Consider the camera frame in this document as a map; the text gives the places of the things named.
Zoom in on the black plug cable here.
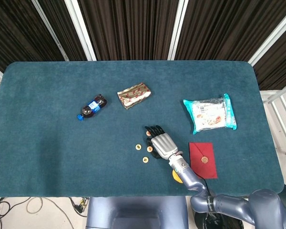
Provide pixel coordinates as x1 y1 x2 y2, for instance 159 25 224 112
70 196 90 218

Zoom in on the cola bottle with blue label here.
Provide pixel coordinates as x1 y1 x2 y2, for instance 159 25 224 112
76 94 108 122

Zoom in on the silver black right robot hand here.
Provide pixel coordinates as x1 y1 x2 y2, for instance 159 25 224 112
144 125 179 160

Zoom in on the blue grey robot torso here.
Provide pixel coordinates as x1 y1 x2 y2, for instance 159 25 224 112
85 196 189 229

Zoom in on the dark brown curtain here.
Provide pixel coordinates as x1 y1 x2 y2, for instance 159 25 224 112
0 0 286 105

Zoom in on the teal velvet tablecloth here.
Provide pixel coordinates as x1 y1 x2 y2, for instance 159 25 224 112
0 61 285 198

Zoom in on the silver metal rack frame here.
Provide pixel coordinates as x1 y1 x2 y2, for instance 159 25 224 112
259 80 286 156

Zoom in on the red envelope with gold seal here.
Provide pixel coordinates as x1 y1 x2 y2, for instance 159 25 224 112
188 142 218 179

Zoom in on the wide white screen post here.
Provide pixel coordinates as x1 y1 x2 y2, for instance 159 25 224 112
63 0 97 62
247 10 286 66
167 0 189 61

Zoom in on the grey floor cable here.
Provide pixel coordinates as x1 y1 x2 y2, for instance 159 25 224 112
25 197 75 229

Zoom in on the yellow pear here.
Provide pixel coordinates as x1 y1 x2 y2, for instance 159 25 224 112
172 168 184 184

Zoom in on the thin white screen post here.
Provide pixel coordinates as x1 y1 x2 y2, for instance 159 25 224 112
31 0 70 62

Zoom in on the gold red snack packet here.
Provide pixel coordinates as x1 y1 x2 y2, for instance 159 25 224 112
116 82 152 110

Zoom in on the teal edged food package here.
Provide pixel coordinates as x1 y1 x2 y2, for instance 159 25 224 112
183 93 237 135

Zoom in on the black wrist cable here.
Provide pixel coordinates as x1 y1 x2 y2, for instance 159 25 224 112
201 177 210 192

